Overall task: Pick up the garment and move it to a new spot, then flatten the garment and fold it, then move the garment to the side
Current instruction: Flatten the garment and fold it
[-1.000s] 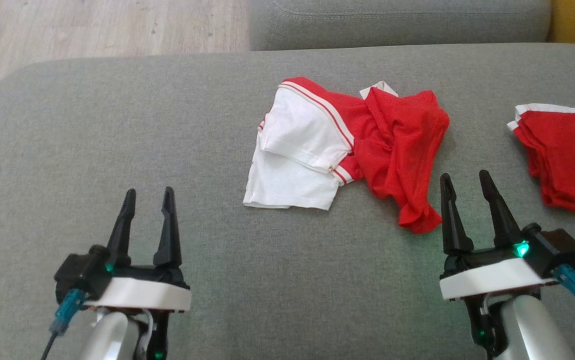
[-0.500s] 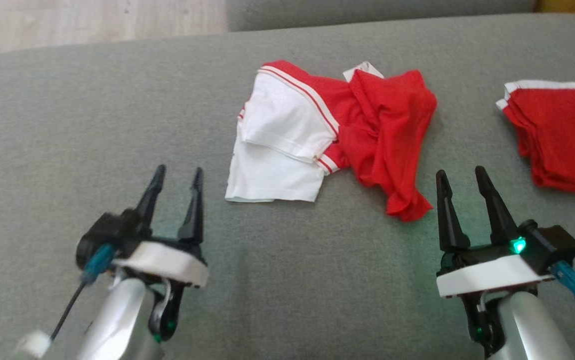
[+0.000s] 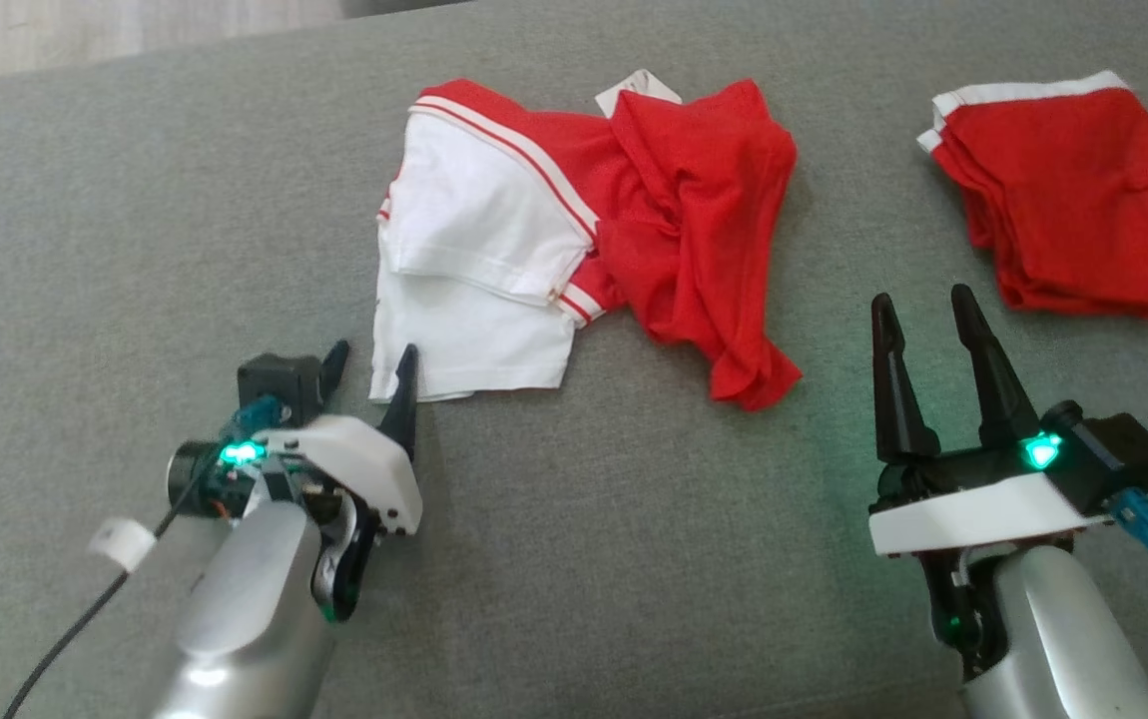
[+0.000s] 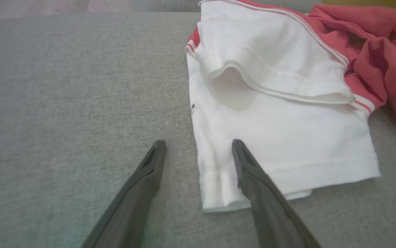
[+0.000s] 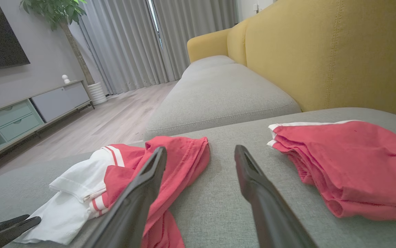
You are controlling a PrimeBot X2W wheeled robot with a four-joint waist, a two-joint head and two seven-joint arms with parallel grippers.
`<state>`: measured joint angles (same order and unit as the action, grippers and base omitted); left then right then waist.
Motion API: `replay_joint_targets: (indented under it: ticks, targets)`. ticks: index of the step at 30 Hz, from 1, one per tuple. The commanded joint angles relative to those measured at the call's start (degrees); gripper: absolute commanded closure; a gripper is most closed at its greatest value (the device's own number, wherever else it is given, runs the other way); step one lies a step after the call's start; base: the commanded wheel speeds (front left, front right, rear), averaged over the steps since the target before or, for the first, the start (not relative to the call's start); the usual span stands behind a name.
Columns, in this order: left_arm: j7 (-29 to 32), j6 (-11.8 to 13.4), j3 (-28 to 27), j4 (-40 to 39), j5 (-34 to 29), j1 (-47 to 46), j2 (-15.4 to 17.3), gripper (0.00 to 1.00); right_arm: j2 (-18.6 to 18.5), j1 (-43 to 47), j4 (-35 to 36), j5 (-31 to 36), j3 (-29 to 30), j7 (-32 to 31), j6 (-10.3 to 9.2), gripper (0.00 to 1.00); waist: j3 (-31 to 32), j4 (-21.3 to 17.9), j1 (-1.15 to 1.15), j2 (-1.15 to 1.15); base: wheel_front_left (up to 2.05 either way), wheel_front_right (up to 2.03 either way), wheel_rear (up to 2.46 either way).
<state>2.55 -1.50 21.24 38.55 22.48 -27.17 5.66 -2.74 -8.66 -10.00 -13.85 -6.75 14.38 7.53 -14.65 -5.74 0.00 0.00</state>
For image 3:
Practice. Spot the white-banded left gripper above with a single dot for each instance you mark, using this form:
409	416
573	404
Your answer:
354	459

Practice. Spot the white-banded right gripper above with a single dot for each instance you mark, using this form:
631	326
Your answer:
973	514

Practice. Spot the red Bulls 23 shorts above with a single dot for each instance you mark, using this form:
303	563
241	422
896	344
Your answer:
1073	190

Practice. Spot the red shirt white sleeves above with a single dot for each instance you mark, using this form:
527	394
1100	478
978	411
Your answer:
694	200

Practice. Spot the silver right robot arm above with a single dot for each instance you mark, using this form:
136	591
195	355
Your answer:
1063	639

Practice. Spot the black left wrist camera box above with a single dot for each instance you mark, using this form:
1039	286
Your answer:
280	384

